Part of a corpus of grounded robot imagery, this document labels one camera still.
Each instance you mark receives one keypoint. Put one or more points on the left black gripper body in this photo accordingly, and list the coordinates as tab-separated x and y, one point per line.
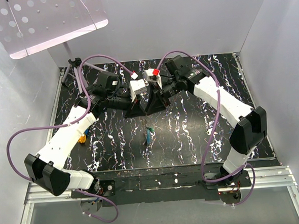
120	101

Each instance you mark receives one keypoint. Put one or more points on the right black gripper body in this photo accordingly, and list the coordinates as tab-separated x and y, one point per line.
171	88

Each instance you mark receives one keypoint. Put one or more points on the silver key with green tag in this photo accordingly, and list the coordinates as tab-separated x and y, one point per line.
211	131

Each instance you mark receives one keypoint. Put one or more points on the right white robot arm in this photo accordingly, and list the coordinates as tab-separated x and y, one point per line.
249	123

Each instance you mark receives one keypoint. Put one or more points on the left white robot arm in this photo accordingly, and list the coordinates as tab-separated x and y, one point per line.
46	168

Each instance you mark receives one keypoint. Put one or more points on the colourful toy blocks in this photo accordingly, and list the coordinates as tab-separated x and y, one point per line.
83	137

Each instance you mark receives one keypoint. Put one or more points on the perforated music stand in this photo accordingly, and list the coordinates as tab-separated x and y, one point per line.
28	29

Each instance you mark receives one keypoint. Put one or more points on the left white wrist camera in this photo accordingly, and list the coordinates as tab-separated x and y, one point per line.
137	86

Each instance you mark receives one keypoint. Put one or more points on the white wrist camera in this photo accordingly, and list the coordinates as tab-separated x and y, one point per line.
137	86
153	77

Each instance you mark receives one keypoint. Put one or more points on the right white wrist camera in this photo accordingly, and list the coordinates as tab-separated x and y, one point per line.
153	77

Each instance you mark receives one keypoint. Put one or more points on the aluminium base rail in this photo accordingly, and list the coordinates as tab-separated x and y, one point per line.
161	184

